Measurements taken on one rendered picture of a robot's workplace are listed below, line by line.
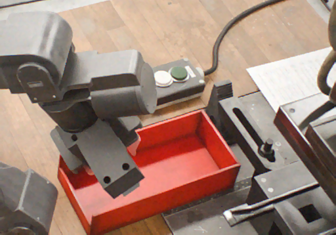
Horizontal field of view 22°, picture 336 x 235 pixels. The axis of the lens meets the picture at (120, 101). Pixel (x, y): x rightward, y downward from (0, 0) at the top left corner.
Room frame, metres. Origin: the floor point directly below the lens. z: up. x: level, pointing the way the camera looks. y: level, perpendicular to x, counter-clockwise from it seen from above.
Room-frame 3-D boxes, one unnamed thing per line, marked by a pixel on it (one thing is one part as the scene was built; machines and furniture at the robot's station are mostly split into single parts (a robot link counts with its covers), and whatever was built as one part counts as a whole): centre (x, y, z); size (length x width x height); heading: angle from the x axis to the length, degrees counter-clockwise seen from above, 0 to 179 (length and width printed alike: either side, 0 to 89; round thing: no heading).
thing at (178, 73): (1.01, -0.09, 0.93); 0.03 x 0.03 x 0.02
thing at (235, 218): (0.72, -0.21, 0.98); 0.07 x 0.02 x 0.01; 124
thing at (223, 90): (0.93, -0.17, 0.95); 0.06 x 0.03 x 0.09; 34
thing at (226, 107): (0.87, -0.21, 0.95); 0.15 x 0.03 x 0.10; 34
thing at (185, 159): (0.80, -0.06, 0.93); 0.25 x 0.12 x 0.06; 124
